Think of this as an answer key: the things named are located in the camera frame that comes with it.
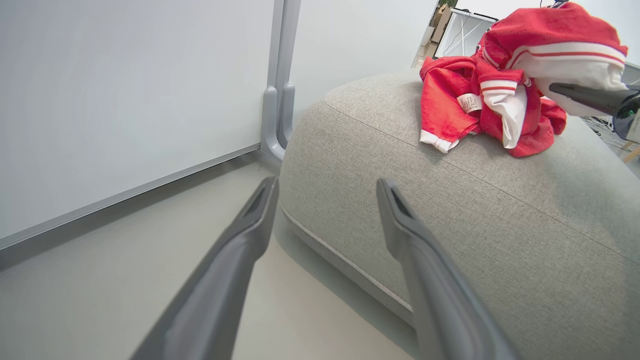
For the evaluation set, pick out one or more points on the narrow white partition panel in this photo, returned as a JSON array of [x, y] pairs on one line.
[[350, 40]]

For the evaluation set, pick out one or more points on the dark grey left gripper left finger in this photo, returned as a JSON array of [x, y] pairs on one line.
[[225, 280]]

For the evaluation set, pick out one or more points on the wide white partition panel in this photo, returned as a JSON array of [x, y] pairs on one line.
[[125, 100]]

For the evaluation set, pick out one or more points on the grey fabric sofa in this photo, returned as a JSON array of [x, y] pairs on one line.
[[450, 210]]

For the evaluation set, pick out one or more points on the grey partition post with feet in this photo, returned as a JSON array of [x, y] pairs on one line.
[[280, 75]]

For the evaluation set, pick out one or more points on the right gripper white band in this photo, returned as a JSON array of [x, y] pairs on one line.
[[630, 115]]

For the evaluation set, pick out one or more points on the red basketball jersey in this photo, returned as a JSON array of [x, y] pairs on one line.
[[450, 95]]

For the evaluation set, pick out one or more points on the white metal frame table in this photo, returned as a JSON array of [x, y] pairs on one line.
[[465, 32]]

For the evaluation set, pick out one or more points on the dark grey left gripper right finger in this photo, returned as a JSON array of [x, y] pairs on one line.
[[440, 300]]

